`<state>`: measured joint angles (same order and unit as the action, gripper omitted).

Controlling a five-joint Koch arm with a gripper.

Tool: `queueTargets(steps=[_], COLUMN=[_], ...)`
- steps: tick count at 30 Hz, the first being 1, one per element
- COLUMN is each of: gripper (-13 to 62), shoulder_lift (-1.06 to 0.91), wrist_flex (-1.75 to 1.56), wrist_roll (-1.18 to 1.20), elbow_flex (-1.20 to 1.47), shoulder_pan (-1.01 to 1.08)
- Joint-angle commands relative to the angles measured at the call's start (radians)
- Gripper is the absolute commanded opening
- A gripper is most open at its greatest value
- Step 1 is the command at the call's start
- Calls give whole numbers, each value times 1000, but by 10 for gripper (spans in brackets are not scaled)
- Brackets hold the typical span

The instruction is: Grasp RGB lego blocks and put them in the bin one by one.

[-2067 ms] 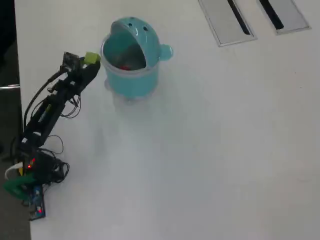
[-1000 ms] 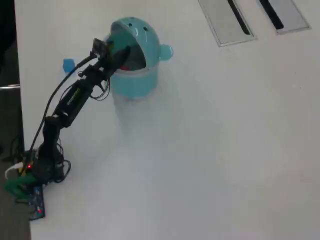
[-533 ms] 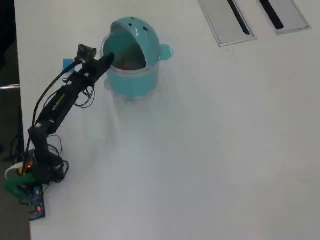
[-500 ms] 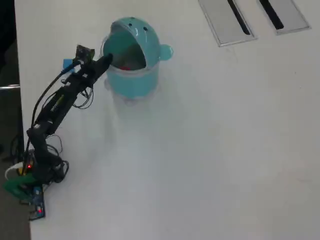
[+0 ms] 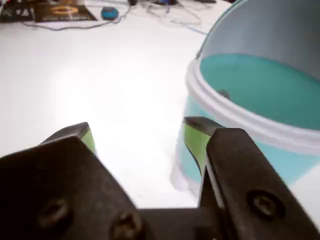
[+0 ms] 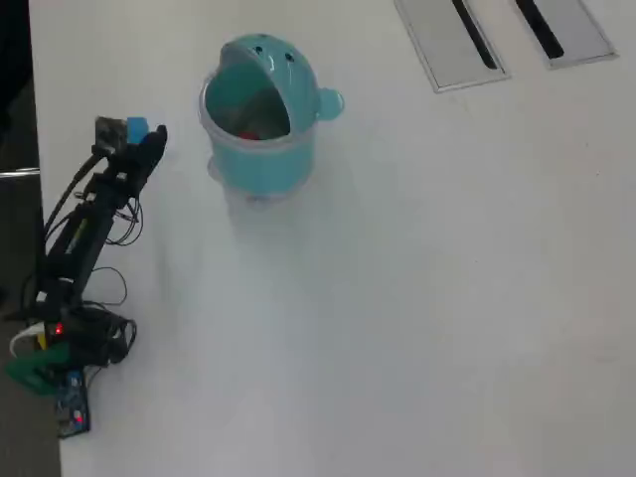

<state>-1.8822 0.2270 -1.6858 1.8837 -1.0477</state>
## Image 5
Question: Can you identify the light blue cable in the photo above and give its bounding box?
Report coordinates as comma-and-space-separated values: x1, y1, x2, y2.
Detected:
164, 4, 212, 36

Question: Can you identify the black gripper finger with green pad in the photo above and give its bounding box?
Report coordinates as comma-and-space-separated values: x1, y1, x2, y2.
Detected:
0, 121, 151, 240
183, 116, 320, 240

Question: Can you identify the teal whale-shaped bin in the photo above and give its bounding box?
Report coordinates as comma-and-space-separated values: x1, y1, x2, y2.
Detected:
169, 0, 320, 201

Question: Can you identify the grey cable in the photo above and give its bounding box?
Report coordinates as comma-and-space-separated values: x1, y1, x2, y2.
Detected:
21, 13, 132, 32

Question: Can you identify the blue round gadget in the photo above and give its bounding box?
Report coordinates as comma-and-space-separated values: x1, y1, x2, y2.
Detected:
100, 6, 119, 21

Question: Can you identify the black printed box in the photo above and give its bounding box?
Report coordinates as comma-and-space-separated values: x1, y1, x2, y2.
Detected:
0, 0, 99, 24

